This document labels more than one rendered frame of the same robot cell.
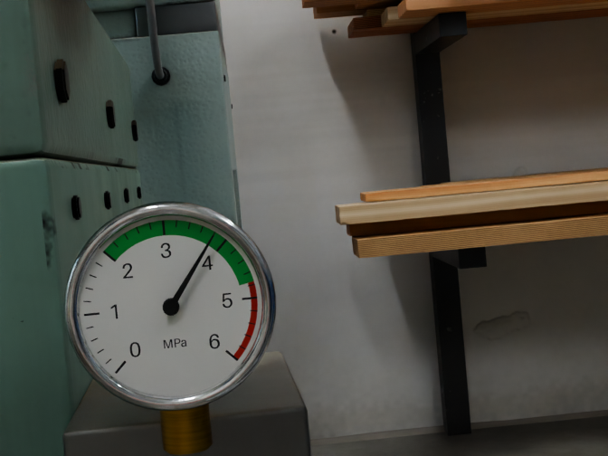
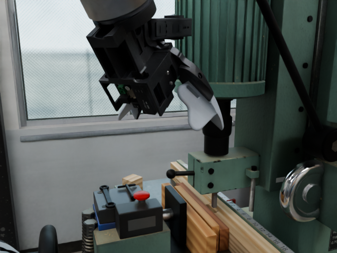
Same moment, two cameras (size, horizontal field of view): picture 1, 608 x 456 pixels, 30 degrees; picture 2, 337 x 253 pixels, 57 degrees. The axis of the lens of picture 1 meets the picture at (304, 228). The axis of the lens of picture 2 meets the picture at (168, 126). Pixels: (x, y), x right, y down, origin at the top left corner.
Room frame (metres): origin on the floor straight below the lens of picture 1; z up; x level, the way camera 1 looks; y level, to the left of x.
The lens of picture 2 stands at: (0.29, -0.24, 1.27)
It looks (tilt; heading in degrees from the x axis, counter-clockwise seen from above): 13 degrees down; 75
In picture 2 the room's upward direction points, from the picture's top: straight up
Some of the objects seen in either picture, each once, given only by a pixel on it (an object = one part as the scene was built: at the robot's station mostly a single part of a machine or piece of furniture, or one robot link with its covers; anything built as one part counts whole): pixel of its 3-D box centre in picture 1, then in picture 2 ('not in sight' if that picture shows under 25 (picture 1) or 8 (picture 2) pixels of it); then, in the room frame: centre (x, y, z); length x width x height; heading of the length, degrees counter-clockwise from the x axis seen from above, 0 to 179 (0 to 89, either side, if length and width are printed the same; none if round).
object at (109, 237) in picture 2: not in sight; (127, 238); (0.35, 0.31, 0.92); 0.15 x 0.13 x 0.09; 95
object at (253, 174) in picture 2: not in sight; (251, 187); (0.61, 0.28, 1.00); 0.02 x 0.02 x 0.10; 5
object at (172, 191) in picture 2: not in sight; (161, 216); (0.42, 0.31, 0.95); 0.09 x 0.07 x 0.09; 95
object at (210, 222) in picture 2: not in sight; (193, 214); (0.50, 0.34, 0.93); 0.20 x 0.02 x 0.06; 95
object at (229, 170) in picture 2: not in sight; (223, 172); (0.56, 0.32, 1.03); 0.14 x 0.07 x 0.09; 5
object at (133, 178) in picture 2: not in sight; (132, 184); (0.40, 0.55, 0.92); 0.04 x 0.04 x 0.04; 36
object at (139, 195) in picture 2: not in sight; (141, 195); (0.38, 0.27, 1.02); 0.03 x 0.03 x 0.01
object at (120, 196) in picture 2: not in sight; (125, 206); (0.35, 0.30, 0.99); 0.13 x 0.11 x 0.06; 95
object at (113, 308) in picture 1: (175, 329); not in sight; (0.35, 0.04, 0.65); 0.06 x 0.04 x 0.08; 95
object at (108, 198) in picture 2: not in sight; (107, 196); (0.32, 0.32, 1.00); 0.10 x 0.02 x 0.01; 95
